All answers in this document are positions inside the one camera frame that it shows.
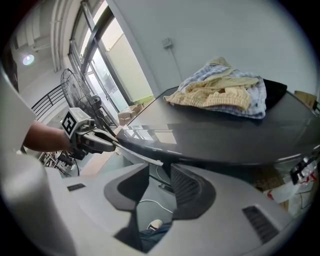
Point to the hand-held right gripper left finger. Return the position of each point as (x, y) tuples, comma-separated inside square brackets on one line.
[(127, 190)]

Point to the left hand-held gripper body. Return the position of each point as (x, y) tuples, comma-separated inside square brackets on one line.
[(75, 125)]

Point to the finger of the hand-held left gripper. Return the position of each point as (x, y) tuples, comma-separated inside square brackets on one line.
[(105, 135), (100, 146)]

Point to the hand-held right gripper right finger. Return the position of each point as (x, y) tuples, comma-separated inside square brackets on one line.
[(192, 195)]

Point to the person's left forearm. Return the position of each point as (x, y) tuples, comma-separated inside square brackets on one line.
[(45, 137)]

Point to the black standing fan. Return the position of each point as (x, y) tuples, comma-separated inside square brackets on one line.
[(75, 92)]

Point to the printed brown cardboard box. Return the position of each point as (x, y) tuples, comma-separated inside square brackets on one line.
[(130, 113)]

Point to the black balcony railing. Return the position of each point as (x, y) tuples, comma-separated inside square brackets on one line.
[(48, 102)]

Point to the person's white shoe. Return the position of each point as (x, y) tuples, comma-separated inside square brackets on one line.
[(155, 223)]

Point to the person's jeans leg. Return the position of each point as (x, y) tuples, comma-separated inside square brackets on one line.
[(155, 236)]

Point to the dark-framed glass doors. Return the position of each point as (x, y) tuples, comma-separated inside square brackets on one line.
[(100, 62)]

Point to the dark table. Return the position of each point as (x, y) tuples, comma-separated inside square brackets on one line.
[(225, 135)]

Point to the round ceiling light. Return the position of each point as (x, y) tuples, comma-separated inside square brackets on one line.
[(28, 59)]

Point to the person's torso black shirt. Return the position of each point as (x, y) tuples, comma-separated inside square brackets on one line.
[(11, 70)]

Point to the pile of cloths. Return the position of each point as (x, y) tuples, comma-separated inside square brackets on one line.
[(220, 95)]

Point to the black folded cloth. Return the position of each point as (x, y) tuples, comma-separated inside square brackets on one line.
[(275, 93)]

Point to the leaning brown cardboard sheet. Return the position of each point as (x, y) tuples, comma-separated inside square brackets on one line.
[(305, 98)]

